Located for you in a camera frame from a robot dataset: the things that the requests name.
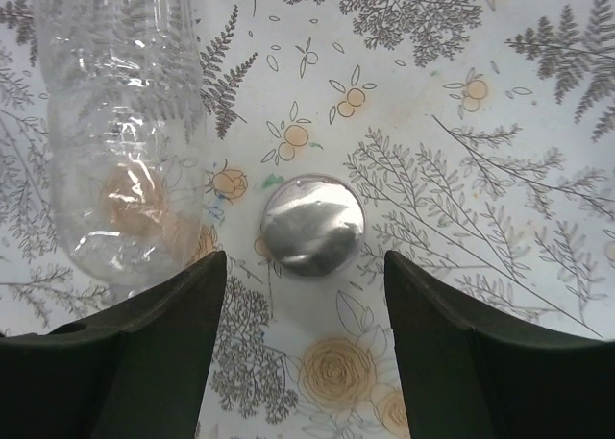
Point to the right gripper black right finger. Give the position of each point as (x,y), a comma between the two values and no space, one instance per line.
(468,370)

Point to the clear bottle with white cap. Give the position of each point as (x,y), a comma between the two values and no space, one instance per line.
(127,131)

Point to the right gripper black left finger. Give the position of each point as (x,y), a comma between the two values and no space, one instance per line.
(137,369)

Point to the floral patterned table mat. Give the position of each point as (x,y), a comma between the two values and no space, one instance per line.
(478,135)

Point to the silver metal jar lid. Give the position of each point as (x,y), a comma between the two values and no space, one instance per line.
(313,225)

